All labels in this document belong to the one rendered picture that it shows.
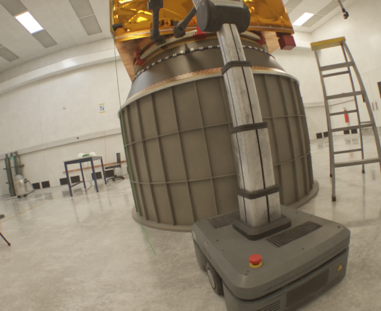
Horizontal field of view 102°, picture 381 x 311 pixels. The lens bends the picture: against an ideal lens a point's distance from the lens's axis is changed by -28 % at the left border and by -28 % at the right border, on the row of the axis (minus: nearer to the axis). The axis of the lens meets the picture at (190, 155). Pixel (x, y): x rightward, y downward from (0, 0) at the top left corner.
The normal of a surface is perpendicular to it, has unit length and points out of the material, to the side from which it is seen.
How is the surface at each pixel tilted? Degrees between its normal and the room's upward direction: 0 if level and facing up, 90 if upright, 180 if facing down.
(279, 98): 90
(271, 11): 90
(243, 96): 90
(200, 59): 62
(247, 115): 90
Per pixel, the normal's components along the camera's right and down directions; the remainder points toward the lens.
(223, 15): 0.29, 0.47
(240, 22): 0.27, 0.80
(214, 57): -0.07, -0.43
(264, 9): 0.12, 0.03
